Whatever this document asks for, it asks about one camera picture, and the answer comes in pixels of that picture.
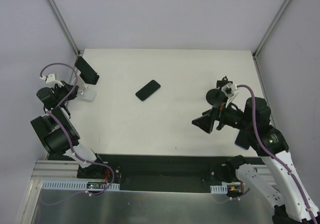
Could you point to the aluminium frame rail left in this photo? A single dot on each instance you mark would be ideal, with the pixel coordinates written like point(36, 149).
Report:
point(63, 27)

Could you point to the white slotted cable duct left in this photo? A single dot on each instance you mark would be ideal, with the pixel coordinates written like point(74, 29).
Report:
point(79, 185)

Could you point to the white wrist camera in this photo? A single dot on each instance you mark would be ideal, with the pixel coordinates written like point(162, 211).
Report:
point(50, 79)
point(231, 91)

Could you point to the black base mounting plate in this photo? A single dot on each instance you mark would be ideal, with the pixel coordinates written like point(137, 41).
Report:
point(161, 173)

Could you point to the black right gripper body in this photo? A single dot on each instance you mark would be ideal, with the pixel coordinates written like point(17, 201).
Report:
point(216, 118)

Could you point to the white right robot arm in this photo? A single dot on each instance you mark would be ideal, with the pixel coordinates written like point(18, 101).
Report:
point(289, 203)

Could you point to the aluminium frame rail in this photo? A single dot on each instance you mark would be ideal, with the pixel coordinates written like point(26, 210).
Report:
point(271, 28)
point(63, 27)

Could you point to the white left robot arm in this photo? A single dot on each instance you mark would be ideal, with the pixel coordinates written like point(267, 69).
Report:
point(57, 134)

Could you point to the white slotted cable duct right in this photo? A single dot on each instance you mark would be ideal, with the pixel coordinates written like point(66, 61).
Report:
point(219, 189)

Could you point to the white slotted cable duct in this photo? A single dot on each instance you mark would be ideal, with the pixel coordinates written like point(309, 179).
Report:
point(79, 185)
point(219, 189)

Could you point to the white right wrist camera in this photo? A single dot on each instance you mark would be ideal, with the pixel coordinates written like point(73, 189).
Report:
point(231, 91)

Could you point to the black folding phone stand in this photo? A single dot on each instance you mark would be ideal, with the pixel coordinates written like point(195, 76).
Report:
point(90, 77)

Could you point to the black round-base clamp stand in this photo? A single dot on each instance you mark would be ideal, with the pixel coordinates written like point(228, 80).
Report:
point(216, 94)

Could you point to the white folding phone stand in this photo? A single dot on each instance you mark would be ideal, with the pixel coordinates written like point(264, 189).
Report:
point(84, 92)

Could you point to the black smartphone with teal edge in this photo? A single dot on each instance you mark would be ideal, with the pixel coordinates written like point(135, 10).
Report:
point(148, 90)

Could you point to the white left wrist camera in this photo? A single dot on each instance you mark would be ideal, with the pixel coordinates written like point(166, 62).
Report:
point(50, 79)

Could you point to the smartphone with blue edge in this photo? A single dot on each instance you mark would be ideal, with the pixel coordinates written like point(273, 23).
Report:
point(243, 140)

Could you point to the aluminium frame rail right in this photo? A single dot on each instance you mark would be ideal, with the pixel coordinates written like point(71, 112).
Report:
point(271, 28)

